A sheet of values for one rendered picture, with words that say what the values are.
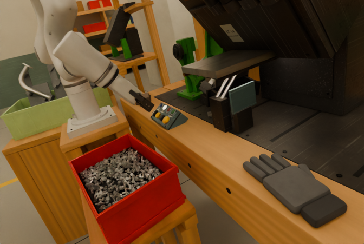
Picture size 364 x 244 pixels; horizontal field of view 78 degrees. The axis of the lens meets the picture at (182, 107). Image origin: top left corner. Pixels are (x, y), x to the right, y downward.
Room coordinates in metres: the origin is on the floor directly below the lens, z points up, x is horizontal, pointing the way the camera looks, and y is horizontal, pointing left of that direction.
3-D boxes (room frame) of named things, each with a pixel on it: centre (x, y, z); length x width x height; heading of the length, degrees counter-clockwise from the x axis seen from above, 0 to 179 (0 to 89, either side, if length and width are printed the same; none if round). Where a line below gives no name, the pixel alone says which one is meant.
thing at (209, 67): (0.65, -0.23, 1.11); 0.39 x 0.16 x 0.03; 116
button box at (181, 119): (0.81, 0.06, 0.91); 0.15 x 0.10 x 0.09; 26
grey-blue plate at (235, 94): (0.62, -0.18, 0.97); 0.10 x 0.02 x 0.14; 116
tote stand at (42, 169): (1.52, 0.79, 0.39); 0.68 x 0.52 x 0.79; 106
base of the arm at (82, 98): (1.13, 0.49, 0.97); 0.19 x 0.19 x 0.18
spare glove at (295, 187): (0.35, -0.18, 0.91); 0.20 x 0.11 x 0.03; 15
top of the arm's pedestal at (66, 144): (1.13, 0.48, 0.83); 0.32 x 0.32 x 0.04; 22
